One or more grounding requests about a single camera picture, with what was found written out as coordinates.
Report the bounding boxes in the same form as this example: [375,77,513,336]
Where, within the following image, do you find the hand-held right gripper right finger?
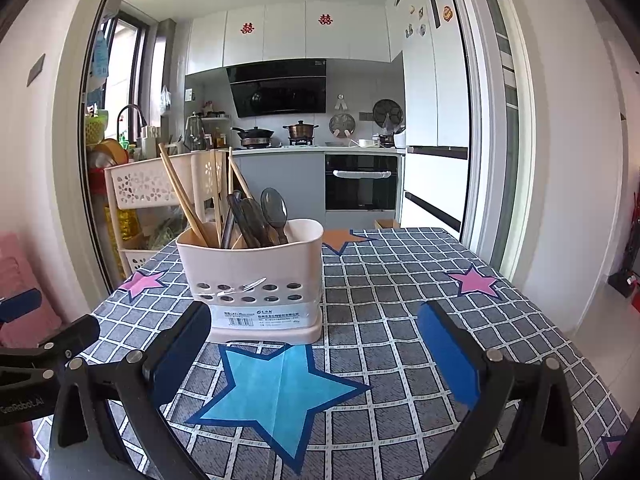
[416,300,583,480]

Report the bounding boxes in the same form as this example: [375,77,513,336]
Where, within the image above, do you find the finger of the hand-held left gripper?
[0,288,43,324]
[0,314,102,368]

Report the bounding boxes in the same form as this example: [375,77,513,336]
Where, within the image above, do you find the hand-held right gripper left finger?
[50,301,213,480]

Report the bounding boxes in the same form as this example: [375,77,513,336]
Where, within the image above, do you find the beige plastic utensil holder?
[175,218,325,346]

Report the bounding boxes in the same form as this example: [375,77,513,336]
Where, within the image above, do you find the dark translucent spoon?
[226,193,262,250]
[241,197,275,247]
[259,187,290,245]

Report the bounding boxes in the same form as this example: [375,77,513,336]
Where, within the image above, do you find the grey checked star tablecloth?
[30,227,640,480]

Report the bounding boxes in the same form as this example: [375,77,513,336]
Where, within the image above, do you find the leafy greens in bag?
[149,214,185,252]

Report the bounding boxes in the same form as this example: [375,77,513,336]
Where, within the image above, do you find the yellow packaged bags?
[104,206,139,252]

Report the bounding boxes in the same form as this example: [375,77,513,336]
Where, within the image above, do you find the beige plastic trolley rack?
[103,148,237,275]

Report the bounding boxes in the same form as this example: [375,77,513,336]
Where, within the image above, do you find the black built-in oven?
[324,154,400,212]

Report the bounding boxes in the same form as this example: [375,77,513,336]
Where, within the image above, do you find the green plastic basket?
[83,109,109,144]

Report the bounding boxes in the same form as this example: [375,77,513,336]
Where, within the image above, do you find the glass kettle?
[184,112,209,152]

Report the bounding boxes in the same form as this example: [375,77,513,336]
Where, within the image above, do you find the curved kitchen faucet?
[117,104,148,142]

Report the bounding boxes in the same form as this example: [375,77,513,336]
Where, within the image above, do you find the black wok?
[230,126,276,147]

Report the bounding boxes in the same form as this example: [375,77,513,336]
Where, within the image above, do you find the white kitchen counter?
[232,145,407,156]

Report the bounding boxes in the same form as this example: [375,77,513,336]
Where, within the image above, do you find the metal cooking pot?
[282,120,320,141]

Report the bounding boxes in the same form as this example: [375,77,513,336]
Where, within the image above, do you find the blue hanging cloth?
[92,34,109,79]

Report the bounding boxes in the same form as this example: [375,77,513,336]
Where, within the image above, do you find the white refrigerator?
[400,0,472,234]

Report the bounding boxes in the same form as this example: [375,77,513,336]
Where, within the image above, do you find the black range hood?
[226,58,329,120]

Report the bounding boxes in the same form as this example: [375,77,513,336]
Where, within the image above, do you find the group of fridge magnets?
[404,0,455,40]

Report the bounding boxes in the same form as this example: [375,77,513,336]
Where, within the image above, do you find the dark wall switch plate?
[27,53,46,86]

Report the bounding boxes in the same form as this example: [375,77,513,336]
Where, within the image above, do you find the round wall-mounted lid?
[372,98,404,126]
[328,112,356,139]

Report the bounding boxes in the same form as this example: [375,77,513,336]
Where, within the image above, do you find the white wall cabinets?
[186,1,405,77]

